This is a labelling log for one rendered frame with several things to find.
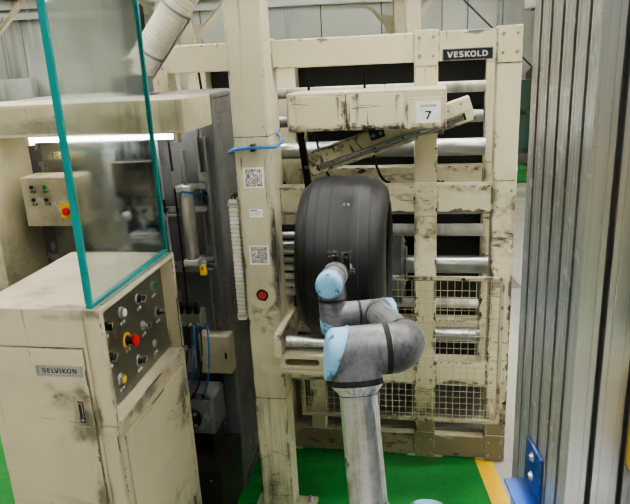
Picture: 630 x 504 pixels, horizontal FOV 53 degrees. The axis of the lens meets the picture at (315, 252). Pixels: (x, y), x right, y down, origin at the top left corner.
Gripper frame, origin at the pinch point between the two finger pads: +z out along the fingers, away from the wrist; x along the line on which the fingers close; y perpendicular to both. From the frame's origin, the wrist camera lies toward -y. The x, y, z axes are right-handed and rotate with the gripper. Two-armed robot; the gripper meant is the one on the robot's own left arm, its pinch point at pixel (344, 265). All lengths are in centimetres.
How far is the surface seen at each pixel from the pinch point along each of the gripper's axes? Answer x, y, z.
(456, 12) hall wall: -69, 216, 930
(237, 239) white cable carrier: 43.0, 4.2, 22.5
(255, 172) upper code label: 34.0, 29.2, 19.0
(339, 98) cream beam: 7, 55, 43
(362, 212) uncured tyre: -5.3, 16.4, 8.3
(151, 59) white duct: 81, 72, 44
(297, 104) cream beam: 23, 53, 43
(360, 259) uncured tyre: -5.2, 1.8, 1.3
